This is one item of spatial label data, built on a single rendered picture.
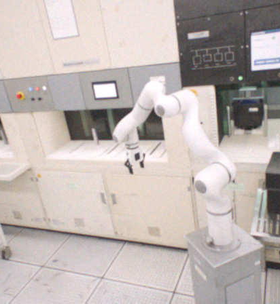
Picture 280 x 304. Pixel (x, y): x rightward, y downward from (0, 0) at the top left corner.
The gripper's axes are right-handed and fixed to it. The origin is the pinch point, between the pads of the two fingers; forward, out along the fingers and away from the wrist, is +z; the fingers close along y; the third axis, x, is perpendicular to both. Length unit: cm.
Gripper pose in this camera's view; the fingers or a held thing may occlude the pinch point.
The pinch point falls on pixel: (136, 169)
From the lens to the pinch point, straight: 200.8
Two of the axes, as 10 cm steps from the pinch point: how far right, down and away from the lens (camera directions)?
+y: 7.2, -3.7, 5.9
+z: 1.6, 9.1, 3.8
